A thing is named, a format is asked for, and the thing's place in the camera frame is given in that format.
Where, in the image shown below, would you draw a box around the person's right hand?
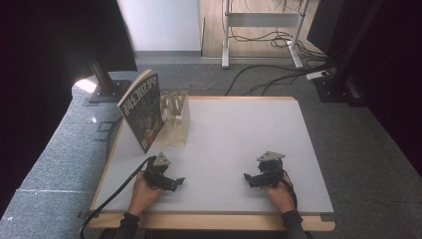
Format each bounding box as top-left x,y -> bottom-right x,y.
264,179 -> 297,214

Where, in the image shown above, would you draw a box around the white desk frame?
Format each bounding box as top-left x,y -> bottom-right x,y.
221,0 -> 312,70

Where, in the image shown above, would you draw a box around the clear acrylic file rack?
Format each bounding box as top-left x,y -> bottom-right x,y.
151,91 -> 192,147

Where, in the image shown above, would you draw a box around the thick black gripper cable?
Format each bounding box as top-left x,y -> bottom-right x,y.
79,154 -> 157,239

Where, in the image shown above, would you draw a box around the dark panel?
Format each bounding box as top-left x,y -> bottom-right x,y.
306,0 -> 347,56

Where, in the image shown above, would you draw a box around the black stand with square base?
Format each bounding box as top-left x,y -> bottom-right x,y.
87,54 -> 132,104

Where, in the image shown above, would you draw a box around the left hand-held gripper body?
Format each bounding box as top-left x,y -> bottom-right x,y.
142,151 -> 172,191

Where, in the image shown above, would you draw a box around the white power strip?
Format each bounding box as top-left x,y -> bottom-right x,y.
305,70 -> 330,82

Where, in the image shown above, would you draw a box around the person's left hand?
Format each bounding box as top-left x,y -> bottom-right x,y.
126,170 -> 165,217

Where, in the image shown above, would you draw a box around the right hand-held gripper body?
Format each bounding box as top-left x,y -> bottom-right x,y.
253,150 -> 287,189

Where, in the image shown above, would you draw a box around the black curtain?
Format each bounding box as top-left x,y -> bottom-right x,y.
0,0 -> 139,217

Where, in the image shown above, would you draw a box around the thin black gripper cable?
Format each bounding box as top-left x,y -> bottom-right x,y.
281,168 -> 299,209

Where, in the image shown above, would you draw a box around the black floor cables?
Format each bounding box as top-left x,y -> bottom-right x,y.
223,0 -> 337,98

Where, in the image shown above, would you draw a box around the black stand with cables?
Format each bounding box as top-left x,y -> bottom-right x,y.
312,0 -> 370,108

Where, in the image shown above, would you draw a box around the colourful magazine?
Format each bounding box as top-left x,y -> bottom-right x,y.
116,69 -> 166,154

